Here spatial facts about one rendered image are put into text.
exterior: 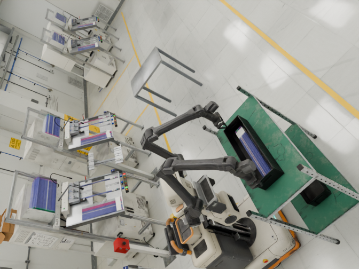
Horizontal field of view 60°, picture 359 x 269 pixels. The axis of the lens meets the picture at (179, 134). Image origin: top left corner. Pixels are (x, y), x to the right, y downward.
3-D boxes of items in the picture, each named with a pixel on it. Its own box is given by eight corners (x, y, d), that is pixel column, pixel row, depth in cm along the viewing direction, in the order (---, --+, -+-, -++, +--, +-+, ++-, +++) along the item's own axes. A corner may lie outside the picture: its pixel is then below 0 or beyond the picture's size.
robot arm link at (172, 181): (156, 161, 199) (150, 173, 191) (171, 155, 191) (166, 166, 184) (197, 206, 215) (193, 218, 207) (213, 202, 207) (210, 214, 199)
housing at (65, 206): (71, 188, 432) (68, 181, 423) (71, 216, 396) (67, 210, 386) (65, 189, 431) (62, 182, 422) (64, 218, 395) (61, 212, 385)
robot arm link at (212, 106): (193, 108, 217) (197, 115, 211) (204, 94, 213) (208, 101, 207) (205, 113, 224) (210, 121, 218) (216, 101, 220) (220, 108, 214)
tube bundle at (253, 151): (237, 133, 242) (234, 132, 240) (243, 126, 239) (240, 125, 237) (267, 181, 204) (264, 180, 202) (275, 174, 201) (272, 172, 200)
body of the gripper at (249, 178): (250, 166, 184) (242, 163, 180) (258, 179, 177) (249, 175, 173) (242, 174, 187) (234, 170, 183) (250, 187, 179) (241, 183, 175)
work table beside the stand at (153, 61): (202, 84, 480) (161, 60, 437) (175, 117, 509) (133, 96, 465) (194, 70, 513) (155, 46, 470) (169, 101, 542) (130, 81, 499)
